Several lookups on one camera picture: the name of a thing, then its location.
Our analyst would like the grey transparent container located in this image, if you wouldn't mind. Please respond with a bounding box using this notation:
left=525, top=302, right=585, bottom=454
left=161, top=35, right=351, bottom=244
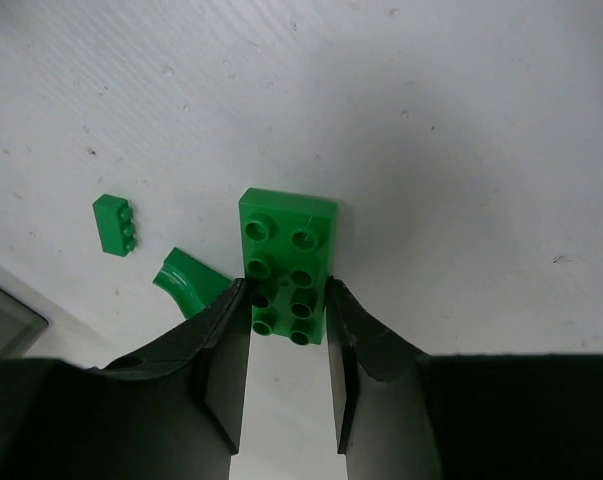
left=0, top=288, right=49, bottom=359

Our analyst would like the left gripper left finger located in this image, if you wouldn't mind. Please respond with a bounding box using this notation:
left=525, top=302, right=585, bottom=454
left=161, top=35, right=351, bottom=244
left=0, top=279, right=251, bottom=479

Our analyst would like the tiny dark green lego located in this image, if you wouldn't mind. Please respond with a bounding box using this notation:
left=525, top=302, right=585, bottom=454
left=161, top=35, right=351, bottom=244
left=92, top=194, right=137, bottom=257

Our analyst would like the dark green lego plate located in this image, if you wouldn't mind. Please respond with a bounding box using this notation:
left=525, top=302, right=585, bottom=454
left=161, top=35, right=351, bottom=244
left=238, top=188, right=338, bottom=346

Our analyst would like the small dark green lego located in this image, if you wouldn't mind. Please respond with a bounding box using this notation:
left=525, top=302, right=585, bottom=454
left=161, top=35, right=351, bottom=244
left=152, top=248, right=232, bottom=319

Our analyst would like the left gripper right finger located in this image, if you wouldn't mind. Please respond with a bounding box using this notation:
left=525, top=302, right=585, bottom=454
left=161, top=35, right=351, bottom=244
left=325, top=279, right=603, bottom=479

